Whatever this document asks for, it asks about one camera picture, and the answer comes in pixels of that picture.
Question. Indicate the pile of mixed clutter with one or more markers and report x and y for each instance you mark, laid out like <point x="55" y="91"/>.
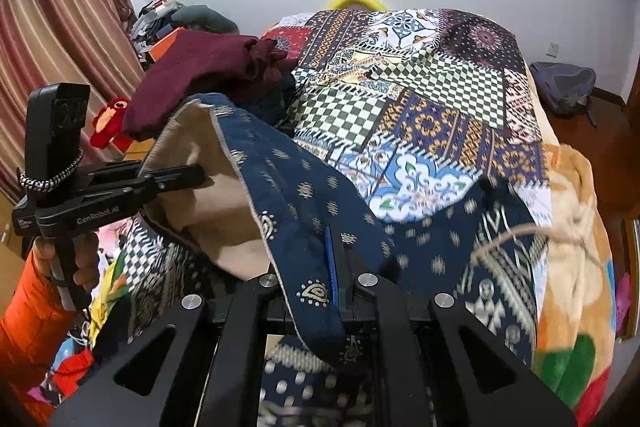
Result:
<point x="152" y="19"/>

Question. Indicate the maroon folded garment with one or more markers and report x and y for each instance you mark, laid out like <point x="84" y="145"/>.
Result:
<point x="200" y="72"/>

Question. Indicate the pink slipper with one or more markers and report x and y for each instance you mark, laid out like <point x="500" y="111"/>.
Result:
<point x="623" y="294"/>

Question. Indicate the patchwork bed cover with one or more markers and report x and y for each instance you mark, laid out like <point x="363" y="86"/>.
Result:
<point x="575" y="207"/>

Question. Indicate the orange box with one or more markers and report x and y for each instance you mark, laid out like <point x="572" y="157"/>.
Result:
<point x="165" y="47"/>

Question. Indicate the patchwork printed bedsheet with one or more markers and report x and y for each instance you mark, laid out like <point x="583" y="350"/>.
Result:
<point x="400" y="107"/>

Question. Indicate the red plush toy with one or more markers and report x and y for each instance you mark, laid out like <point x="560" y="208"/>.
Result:
<point x="110" y="122"/>

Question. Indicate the grey backpack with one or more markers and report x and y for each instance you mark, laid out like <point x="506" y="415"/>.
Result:
<point x="562" y="87"/>

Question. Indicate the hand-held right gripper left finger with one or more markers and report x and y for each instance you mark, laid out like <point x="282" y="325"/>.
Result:
<point x="250" y="307"/>

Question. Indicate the person's left hand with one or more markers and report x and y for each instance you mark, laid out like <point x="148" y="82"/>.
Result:
<point x="90" y="262"/>

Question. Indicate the striped brown curtain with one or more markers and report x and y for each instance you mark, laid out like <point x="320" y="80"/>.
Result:
<point x="55" y="57"/>

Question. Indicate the wooden lap desk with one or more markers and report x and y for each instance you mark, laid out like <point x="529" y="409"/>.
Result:
<point x="137" y="152"/>

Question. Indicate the grey-green plush pillow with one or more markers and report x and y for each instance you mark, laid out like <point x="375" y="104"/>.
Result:
<point x="205" y="19"/>

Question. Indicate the navy patterned hooded jacket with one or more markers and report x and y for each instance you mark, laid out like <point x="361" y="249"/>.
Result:
<point x="310" y="187"/>

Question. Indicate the white wall socket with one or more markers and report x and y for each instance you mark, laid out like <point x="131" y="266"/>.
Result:
<point x="553" y="49"/>

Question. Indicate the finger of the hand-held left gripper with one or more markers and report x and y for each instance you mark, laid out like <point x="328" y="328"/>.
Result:
<point x="170" y="179"/>

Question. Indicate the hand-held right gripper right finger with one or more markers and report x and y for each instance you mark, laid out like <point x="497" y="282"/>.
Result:
<point x="334" y="277"/>

